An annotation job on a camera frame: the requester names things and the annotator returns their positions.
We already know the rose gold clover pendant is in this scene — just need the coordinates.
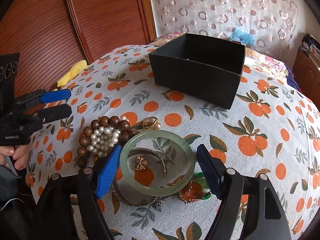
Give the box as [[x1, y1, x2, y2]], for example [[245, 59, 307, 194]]
[[134, 156, 148, 171]]

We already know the black jewelry box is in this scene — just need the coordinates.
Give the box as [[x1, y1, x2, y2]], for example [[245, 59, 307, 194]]
[[149, 34, 246, 109]]

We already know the left hand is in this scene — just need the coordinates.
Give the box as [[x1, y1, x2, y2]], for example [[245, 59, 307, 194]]
[[0, 145, 30, 170]]

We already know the pale green jade bangle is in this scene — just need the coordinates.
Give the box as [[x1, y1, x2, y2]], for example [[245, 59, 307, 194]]
[[119, 130, 196, 197]]

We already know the brown studded bangle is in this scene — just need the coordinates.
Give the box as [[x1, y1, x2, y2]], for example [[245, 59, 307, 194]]
[[128, 148, 167, 176]]

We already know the yellow plush toy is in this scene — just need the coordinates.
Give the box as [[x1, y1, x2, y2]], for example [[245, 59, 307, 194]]
[[49, 60, 87, 92]]

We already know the silver filigree bangle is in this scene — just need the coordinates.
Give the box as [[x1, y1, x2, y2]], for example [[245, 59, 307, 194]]
[[111, 178, 166, 210]]

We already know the orange print cloth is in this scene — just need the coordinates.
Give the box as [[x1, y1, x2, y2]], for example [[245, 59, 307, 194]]
[[25, 45, 319, 239]]

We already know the wooden wardrobe door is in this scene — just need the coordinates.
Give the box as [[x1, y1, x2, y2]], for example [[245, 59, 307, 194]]
[[1, 0, 156, 96]]

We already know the wooden cabinet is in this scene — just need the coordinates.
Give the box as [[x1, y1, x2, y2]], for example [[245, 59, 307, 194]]
[[293, 49, 319, 104]]

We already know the pile of folded clothes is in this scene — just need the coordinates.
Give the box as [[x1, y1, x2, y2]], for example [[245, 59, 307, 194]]
[[300, 34, 319, 69]]

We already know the circle pattern curtain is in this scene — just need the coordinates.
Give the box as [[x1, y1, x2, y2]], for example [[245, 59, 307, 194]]
[[151, 0, 299, 56]]

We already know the white pearl bracelet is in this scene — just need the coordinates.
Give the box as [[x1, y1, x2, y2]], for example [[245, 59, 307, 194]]
[[87, 115, 128, 158]]

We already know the brown wooden bead bracelet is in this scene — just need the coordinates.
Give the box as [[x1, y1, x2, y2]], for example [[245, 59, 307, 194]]
[[75, 115, 141, 169]]

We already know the gold ring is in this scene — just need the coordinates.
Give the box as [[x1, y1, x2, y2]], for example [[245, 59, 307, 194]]
[[141, 116, 162, 131]]

